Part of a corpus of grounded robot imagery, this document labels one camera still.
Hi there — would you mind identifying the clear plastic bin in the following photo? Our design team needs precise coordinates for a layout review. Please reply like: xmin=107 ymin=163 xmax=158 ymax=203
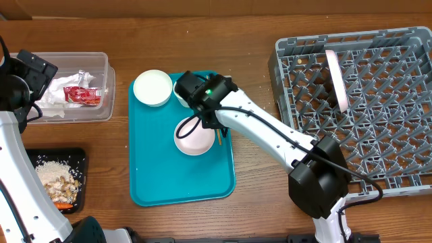
xmin=29 ymin=52 xmax=115 ymax=124

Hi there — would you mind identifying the grey dishwasher rack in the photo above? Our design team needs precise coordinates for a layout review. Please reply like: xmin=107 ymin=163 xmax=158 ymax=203
xmin=268 ymin=26 xmax=431 ymax=197

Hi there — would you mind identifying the orange carrot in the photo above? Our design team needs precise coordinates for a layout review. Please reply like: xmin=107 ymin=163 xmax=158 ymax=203
xmin=54 ymin=202 xmax=73 ymax=210

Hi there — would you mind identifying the black tray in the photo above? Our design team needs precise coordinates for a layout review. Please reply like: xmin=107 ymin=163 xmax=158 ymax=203
xmin=26 ymin=148 xmax=88 ymax=215

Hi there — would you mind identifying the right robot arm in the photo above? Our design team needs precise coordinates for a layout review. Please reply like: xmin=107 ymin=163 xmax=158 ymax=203
xmin=174 ymin=71 xmax=352 ymax=242

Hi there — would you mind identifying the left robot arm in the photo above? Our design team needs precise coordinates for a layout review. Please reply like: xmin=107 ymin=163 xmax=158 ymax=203
xmin=1 ymin=47 xmax=141 ymax=243

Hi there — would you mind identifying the red snack wrapper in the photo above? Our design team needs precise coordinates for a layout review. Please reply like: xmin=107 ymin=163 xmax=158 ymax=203
xmin=63 ymin=86 xmax=102 ymax=106

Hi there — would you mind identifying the wooden chopstick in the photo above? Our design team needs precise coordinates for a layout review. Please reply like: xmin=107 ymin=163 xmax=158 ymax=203
xmin=216 ymin=129 xmax=222 ymax=146

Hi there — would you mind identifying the nuts and rice pile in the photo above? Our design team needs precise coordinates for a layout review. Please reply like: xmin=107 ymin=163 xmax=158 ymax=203
xmin=35 ymin=161 xmax=81 ymax=204

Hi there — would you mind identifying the teal plastic tray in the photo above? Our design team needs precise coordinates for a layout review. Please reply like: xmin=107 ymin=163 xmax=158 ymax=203
xmin=128 ymin=82 xmax=236 ymax=207

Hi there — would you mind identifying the large pink plate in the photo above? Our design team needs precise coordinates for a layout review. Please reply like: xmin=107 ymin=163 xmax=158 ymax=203
xmin=325 ymin=50 xmax=349 ymax=113

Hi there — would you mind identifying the white bowl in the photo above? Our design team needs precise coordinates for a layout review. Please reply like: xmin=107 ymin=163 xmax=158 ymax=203
xmin=133 ymin=70 xmax=173 ymax=107

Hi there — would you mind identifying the pink bowl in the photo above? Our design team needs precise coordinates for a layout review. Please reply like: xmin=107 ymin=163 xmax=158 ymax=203
xmin=174 ymin=118 xmax=215 ymax=156

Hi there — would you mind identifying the pale green cup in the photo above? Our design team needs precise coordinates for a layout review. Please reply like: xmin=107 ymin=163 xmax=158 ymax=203
xmin=173 ymin=82 xmax=189 ymax=108

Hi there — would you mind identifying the white napkin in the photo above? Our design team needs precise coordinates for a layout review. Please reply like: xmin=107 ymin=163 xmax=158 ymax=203
xmin=35 ymin=70 xmax=96 ymax=117

